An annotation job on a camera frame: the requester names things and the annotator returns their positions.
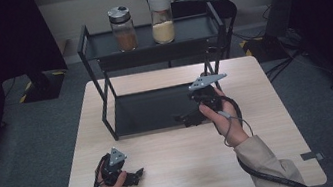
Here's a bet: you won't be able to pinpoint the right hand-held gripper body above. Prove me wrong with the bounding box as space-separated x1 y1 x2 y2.
184 71 234 118

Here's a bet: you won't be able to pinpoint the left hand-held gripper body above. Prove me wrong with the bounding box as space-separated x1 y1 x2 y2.
96 145 132 187

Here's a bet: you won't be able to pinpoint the black metal two-tier rack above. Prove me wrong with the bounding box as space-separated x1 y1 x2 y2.
72 0 243 146

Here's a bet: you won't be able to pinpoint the white lid beige spice jar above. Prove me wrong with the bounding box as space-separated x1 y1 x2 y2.
146 0 180 47

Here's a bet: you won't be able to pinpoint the silver lid brown spice jar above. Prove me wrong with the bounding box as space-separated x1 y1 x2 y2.
106 4 140 55

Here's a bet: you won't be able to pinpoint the person's right hand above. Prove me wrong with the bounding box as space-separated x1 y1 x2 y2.
195 83 252 153

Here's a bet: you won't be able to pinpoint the black stand base yellow tape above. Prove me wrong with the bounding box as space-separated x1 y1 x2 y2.
15 67 71 106
238 31 289 66

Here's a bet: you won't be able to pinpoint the black chair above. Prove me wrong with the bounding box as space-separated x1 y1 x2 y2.
158 0 246 70

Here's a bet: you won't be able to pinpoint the grey tape piece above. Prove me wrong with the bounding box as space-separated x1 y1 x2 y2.
300 148 327 164

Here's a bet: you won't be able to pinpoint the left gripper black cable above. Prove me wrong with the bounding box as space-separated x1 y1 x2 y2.
83 152 116 187

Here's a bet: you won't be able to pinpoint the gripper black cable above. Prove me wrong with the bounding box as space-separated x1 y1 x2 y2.
83 152 116 187
209 83 316 187

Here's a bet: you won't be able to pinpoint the right gripper thin grey cable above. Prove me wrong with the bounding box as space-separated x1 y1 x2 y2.
217 106 256 149

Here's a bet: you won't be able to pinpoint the black floor cables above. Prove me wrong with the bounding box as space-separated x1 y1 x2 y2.
261 41 333 105

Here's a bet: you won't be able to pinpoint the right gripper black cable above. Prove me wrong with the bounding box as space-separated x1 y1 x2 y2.
209 83 316 187

